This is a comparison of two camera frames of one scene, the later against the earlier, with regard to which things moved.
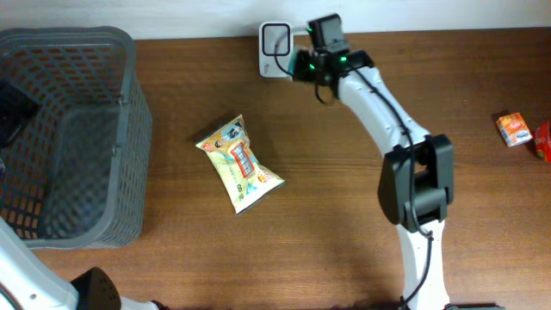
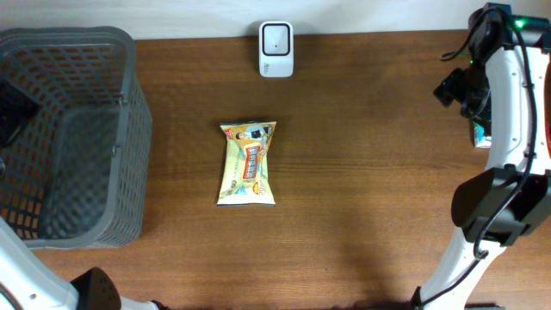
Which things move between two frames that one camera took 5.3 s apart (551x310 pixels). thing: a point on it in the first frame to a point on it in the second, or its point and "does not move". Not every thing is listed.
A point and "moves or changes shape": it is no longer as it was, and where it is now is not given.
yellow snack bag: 229,146 moves or changes shape
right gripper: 301,65 to 450,89
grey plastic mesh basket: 79,176 does not move
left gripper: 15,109 does not move
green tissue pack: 292,63 to 480,140
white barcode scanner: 275,49 does not move
